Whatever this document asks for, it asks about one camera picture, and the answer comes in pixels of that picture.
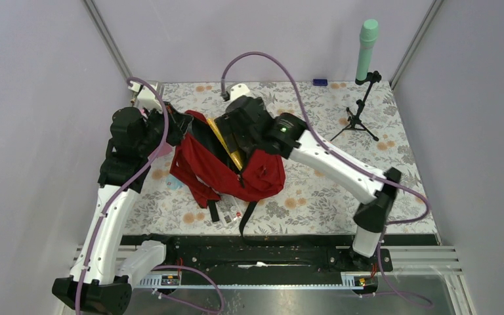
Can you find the black tripod mic stand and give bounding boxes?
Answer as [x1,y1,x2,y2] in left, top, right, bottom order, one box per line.
[330,71,382,142]

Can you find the red backpack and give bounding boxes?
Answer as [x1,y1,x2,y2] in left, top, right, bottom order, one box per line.
[170,110,285,236]

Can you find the small white card pack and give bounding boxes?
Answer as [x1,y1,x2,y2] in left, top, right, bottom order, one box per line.
[217,195,243,226]

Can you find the blue correction tape pack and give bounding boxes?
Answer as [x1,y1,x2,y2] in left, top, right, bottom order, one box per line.
[166,175,184,190]

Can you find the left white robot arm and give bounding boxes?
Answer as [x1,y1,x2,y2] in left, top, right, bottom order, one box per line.
[52,77,192,314]

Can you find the green microphone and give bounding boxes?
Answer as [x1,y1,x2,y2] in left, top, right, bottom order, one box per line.
[355,19,379,84]

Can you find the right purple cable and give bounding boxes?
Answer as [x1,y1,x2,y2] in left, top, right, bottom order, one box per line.
[220,51,434,310]

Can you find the small blue box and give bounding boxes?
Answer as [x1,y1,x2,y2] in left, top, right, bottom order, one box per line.
[312,79,328,87]

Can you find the pink metronome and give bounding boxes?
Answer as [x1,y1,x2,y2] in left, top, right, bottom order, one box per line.
[140,108,173,158]

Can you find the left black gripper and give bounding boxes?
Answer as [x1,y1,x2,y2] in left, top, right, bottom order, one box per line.
[138,100,194,156]

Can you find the yellow notebook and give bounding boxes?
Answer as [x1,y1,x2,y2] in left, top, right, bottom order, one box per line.
[207,118,244,170]

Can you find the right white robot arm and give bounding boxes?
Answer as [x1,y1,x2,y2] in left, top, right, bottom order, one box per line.
[215,83,402,270]

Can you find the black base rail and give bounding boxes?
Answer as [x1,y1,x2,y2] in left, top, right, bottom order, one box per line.
[119,234,438,289]

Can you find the floral table mat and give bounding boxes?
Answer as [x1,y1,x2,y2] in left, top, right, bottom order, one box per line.
[124,81,437,236]

